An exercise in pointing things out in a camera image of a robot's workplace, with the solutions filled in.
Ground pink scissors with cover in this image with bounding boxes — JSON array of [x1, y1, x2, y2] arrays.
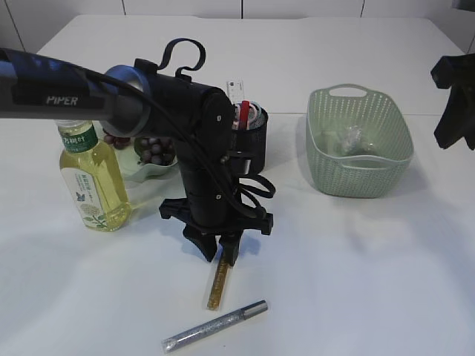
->
[[232, 101, 266, 131]]

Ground green woven plastic basket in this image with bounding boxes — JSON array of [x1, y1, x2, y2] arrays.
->
[[306, 84, 414, 199]]

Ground green scalloped plastic plate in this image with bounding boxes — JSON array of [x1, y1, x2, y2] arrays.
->
[[95, 124, 177, 182]]

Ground red glitter pen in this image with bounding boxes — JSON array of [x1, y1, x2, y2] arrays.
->
[[238, 100, 250, 131]]

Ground clear plastic ruler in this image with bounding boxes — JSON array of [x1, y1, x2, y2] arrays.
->
[[226, 79, 245, 104]]

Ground gold glitter pen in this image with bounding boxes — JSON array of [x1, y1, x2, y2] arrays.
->
[[206, 253, 229, 311]]

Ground purple artificial grape bunch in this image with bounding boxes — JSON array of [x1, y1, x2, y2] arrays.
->
[[103, 133, 176, 166]]

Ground black mesh pen holder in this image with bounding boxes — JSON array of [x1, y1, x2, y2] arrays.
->
[[231, 109, 269, 175]]

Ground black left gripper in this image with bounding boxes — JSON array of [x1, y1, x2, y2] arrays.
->
[[159, 198, 274, 266]]

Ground silver glitter pen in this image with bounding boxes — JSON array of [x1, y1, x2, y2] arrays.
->
[[161, 300, 268, 354]]

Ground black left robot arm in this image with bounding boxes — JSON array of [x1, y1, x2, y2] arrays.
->
[[1, 42, 275, 265]]

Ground clear plastic sheet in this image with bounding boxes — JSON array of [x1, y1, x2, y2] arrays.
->
[[321, 125, 373, 156]]

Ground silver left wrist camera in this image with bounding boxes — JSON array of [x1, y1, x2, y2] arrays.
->
[[227, 151, 255, 176]]

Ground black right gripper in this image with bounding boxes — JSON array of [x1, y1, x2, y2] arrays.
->
[[430, 54, 475, 150]]

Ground yellow tea drink bottle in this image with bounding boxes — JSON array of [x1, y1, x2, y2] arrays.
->
[[55, 120, 131, 231]]

